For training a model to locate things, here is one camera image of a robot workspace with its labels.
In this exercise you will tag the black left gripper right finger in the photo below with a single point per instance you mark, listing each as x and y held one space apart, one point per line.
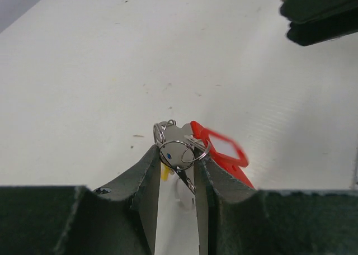
233 218

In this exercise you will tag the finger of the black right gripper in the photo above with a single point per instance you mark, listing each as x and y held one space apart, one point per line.
310 34
302 11

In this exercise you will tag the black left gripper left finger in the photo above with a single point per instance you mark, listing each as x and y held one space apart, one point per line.
119 217

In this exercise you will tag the metal keyring holder red handle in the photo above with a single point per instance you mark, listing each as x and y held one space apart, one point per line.
175 150

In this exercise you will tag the red tag key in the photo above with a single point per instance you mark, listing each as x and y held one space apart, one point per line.
224 151

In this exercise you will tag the yellow tag key on holder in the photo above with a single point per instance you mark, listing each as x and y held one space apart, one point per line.
165 172

